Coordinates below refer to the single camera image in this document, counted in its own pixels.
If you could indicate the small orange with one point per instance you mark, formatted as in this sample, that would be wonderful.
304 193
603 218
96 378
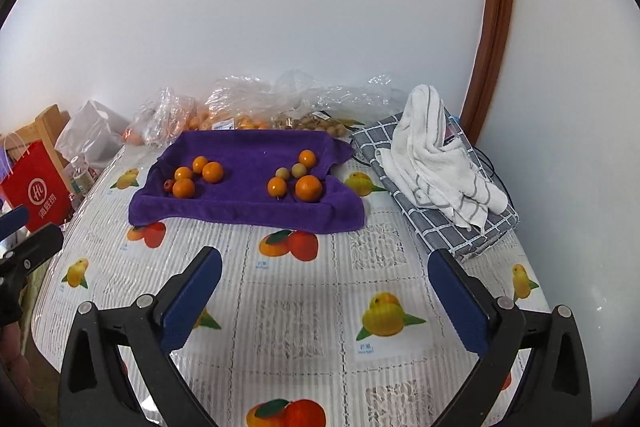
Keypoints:
183 173
199 164
307 158

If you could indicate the clear bag of small oranges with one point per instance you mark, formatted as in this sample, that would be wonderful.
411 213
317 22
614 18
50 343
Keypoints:
240 119

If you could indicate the longan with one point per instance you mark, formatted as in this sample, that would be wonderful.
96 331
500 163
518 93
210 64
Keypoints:
283 173
298 170

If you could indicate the medium orange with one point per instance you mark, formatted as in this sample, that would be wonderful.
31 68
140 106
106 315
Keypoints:
183 188
212 172
276 187

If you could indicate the clear plastic bag of longans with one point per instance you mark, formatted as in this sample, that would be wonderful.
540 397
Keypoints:
320 124

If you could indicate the small red fruit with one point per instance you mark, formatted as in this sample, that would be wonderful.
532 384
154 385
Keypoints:
168 185

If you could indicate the white striped towel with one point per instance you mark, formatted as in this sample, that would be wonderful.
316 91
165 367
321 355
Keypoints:
425 147

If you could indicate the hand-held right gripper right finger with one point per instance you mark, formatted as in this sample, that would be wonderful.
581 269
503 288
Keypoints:
460 302

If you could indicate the large orange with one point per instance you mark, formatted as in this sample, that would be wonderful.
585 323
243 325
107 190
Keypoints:
308 188

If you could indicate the red paper bag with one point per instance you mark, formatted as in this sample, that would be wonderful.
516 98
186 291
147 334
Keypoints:
35 192

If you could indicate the grey checked cloth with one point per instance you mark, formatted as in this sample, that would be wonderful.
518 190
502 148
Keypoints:
450 237

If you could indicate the person's left hand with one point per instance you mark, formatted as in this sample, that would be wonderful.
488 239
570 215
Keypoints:
11 352

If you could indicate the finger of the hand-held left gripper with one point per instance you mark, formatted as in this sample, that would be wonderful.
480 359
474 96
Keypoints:
40 244
15 221

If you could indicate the fruit printed tablecloth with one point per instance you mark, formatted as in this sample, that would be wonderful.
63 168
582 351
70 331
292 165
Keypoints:
300 307

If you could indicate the wooden chair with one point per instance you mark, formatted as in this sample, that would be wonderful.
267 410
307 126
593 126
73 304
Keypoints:
47 119

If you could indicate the white plastic bag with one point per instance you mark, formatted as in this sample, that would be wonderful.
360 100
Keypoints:
95 132

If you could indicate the brown wooden door frame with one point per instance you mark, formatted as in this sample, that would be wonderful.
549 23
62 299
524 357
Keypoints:
495 7

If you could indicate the purple towel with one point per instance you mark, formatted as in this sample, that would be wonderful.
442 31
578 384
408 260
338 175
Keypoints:
240 202

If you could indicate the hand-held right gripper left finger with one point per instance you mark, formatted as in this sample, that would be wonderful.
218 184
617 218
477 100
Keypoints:
195 292

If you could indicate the clear water bottle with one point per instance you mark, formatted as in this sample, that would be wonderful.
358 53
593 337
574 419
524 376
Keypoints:
82 177

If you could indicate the clear plastic bag of tangerines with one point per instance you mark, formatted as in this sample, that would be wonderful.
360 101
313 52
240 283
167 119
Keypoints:
165 122

